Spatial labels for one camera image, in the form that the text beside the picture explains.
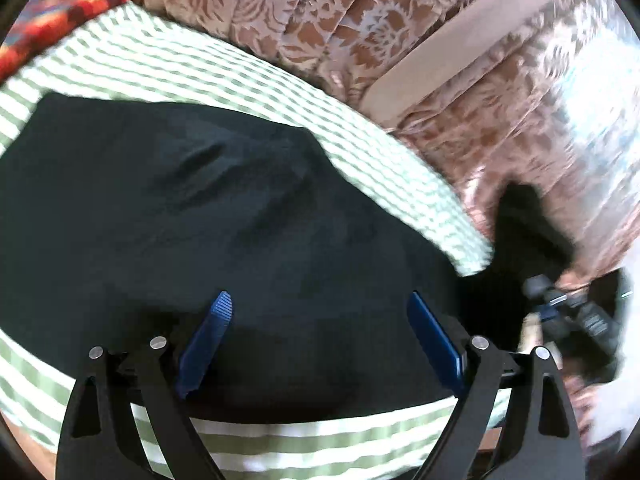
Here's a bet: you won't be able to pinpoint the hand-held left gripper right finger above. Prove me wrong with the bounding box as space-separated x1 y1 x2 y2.
406 291 586 480

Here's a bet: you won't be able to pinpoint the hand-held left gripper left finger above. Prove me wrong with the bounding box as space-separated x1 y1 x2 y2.
55 290 236 480

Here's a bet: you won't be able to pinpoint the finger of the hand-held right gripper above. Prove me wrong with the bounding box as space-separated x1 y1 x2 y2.
522 274 567 312

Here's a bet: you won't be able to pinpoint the black embroidered pants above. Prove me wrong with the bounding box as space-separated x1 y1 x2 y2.
0 92 577 424

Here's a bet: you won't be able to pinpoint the plain beige curtain band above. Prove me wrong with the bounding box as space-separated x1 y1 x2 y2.
367 0 552 127

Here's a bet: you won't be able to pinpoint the green checked bedsheet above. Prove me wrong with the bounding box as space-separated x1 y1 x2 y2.
0 2 507 480

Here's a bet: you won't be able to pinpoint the brown floral curtain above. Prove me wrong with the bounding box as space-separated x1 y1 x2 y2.
50 0 640 311

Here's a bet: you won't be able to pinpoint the colourful checked pillow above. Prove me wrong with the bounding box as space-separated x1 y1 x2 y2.
0 0 122 84

